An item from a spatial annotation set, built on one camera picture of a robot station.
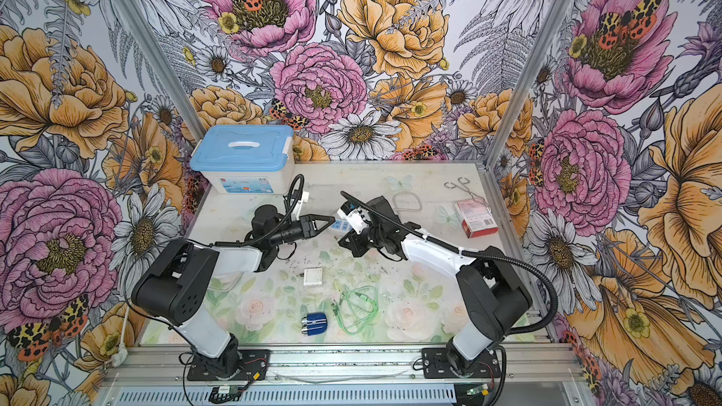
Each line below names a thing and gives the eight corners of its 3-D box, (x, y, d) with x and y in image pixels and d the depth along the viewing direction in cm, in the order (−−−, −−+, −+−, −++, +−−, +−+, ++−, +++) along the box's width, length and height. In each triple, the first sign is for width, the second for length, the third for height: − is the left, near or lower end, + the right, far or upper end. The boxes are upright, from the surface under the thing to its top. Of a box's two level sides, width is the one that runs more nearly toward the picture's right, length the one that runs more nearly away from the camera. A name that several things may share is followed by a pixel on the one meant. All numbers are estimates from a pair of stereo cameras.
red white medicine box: (462, 238, 101) (465, 232, 98) (454, 205, 110) (457, 198, 107) (495, 238, 101) (499, 232, 98) (484, 205, 110) (488, 198, 107)
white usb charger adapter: (304, 285, 90) (303, 281, 87) (305, 273, 92) (304, 269, 90) (321, 284, 90) (320, 280, 88) (322, 271, 93) (321, 267, 90)
